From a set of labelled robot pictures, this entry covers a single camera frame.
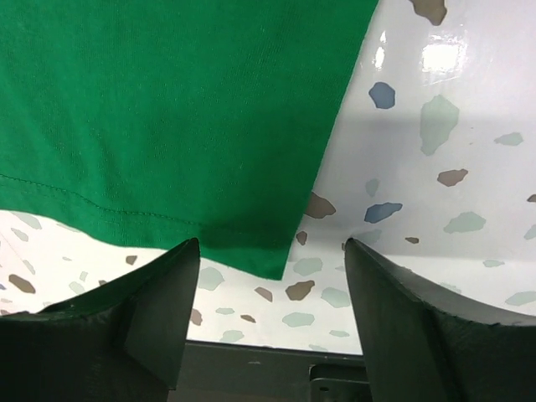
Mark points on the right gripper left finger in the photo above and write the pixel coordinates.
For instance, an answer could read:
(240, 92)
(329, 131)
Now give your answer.
(122, 341)

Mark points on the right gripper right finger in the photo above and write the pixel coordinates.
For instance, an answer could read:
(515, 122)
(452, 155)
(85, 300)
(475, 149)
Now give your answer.
(424, 342)

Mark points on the green t-shirt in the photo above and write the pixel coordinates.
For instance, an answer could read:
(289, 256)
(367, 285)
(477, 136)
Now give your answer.
(148, 123)

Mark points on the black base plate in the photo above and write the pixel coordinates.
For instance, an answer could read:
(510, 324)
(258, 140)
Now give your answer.
(227, 372)

